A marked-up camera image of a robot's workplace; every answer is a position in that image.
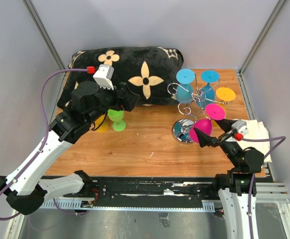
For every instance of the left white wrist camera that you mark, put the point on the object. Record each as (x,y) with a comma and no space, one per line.
(102,76)

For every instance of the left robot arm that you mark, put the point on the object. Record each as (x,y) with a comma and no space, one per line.
(24,188)

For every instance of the black floral plush pillow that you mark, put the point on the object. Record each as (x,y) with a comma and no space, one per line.
(148,71)

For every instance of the right aluminium frame post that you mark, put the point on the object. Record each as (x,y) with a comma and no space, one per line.
(277,10)

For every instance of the yellow plastic goblet front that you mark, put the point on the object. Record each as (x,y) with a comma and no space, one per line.
(223,96)

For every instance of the magenta plastic goblet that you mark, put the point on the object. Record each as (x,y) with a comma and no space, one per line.
(206,122)

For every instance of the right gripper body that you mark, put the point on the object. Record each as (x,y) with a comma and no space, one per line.
(224,137)

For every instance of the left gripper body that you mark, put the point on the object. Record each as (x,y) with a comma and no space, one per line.
(109,99)

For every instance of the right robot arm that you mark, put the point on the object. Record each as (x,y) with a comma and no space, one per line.
(237,188)

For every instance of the chrome wine glass rack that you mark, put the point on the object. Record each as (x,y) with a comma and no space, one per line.
(190,111)

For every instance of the white folded cloth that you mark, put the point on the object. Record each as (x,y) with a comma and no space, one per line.
(257,130)

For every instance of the blue plastic goblet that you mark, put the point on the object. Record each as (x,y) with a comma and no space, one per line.
(184,89)
(208,93)

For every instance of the aluminium frame post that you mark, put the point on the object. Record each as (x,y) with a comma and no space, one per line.
(43,32)
(277,10)

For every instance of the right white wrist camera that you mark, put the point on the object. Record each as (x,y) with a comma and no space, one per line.
(239,129)

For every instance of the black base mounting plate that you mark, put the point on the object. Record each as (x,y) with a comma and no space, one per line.
(154,192)

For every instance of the green plastic goblet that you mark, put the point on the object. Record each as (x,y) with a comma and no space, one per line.
(117,118)

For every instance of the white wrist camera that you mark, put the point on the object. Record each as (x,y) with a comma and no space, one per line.
(239,129)
(102,76)

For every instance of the yellow plastic goblet rear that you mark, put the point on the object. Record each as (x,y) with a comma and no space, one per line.
(101,124)

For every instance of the left aluminium frame post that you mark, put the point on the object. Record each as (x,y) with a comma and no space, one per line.
(43,32)

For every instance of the yellow plastic goblet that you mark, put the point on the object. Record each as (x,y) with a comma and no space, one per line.
(223,96)
(101,124)

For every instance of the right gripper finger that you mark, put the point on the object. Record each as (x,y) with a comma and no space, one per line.
(205,140)
(225,124)

